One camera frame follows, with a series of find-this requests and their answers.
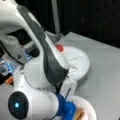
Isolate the grey metal frame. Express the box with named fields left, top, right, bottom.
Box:
left=46, top=0, right=62, bottom=39

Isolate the toast bread slice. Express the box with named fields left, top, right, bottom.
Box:
left=74, top=107, right=85, bottom=120

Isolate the orange small object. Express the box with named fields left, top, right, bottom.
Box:
left=5, top=77, right=13, bottom=84

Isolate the white round divided tray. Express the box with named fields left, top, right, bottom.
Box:
left=62, top=46, right=90, bottom=81

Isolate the white paper plate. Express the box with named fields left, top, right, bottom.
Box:
left=72, top=96, right=97, bottom=120

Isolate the red tomato slice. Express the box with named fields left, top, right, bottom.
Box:
left=55, top=44, right=64, bottom=53

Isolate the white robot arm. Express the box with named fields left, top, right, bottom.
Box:
left=0, top=0, right=76, bottom=120

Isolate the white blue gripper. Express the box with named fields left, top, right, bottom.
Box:
left=55, top=80, right=77, bottom=120

